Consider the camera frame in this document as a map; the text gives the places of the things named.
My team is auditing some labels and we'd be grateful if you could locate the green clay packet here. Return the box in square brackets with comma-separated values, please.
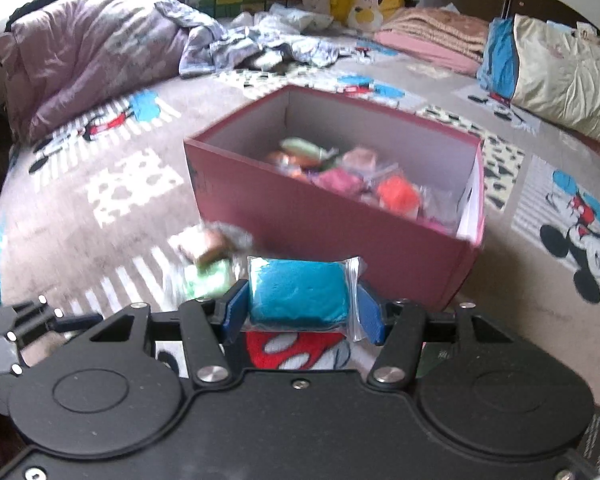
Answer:
[181, 259, 238, 303]

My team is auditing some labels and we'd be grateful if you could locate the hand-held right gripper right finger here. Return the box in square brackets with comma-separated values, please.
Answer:
[352, 283, 524, 391]

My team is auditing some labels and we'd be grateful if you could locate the blue clay packet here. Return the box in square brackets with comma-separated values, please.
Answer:
[241, 256, 365, 343]

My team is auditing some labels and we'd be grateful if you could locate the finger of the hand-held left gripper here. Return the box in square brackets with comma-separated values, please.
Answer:
[0, 362, 31, 415]
[0, 295, 104, 357]

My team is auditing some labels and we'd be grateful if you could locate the printed cartoon bed sheet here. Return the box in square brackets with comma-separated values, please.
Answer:
[0, 25, 600, 381]

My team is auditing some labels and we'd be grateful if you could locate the yellow cartoon cushion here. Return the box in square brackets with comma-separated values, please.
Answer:
[346, 0, 409, 35]

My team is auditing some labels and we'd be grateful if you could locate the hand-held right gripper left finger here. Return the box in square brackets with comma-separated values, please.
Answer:
[82, 280, 251, 389]

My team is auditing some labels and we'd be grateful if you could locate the pink cardboard box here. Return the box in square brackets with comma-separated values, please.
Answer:
[183, 85, 486, 312]

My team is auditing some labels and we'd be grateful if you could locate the blue white patterned cloth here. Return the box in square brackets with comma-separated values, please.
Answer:
[154, 0, 342, 79]

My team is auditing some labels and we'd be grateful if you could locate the brown clay packet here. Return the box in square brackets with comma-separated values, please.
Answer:
[176, 224, 255, 267]

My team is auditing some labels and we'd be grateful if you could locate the cream pillow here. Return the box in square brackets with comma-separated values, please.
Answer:
[509, 14, 600, 157]

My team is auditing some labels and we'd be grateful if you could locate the pile of colourful clay packets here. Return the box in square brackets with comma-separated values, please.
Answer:
[266, 137, 467, 235]

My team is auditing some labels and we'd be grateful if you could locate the pink folded blanket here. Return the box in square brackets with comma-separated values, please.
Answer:
[371, 7, 492, 77]

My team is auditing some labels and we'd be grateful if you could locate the purple quilt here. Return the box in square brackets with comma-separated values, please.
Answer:
[0, 0, 193, 147]

